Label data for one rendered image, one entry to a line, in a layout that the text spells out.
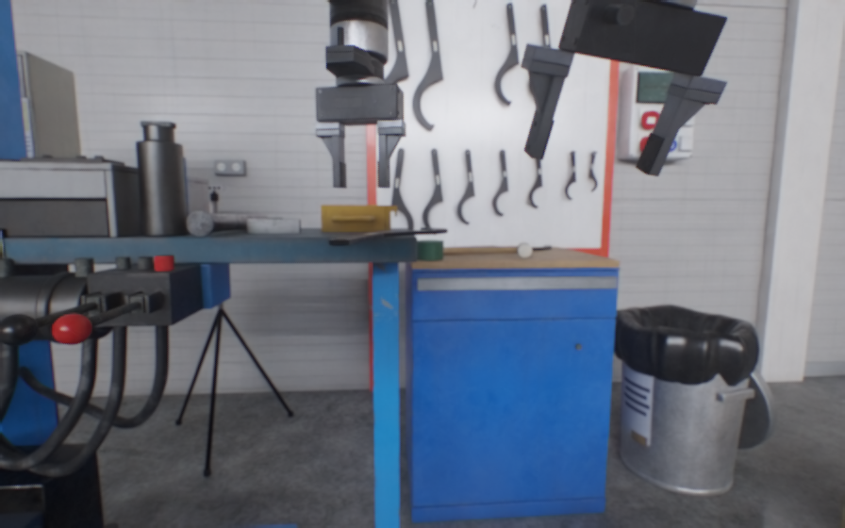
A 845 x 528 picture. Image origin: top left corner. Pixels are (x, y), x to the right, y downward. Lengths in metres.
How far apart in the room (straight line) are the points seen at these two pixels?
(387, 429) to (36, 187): 0.83
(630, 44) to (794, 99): 3.13
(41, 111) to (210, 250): 1.08
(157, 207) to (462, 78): 2.09
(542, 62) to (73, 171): 0.78
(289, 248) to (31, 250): 0.44
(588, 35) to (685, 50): 0.09
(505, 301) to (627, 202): 1.65
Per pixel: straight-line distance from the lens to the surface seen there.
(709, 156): 3.30
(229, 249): 0.84
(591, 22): 0.46
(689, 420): 2.03
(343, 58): 0.66
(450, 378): 1.54
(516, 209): 2.68
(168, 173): 0.92
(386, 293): 0.98
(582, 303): 1.60
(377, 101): 0.70
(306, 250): 0.81
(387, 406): 1.07
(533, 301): 1.53
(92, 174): 0.94
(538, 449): 1.73
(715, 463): 2.16
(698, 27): 0.51
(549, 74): 0.47
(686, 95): 0.53
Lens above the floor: 1.11
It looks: 7 degrees down
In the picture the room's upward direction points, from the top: straight up
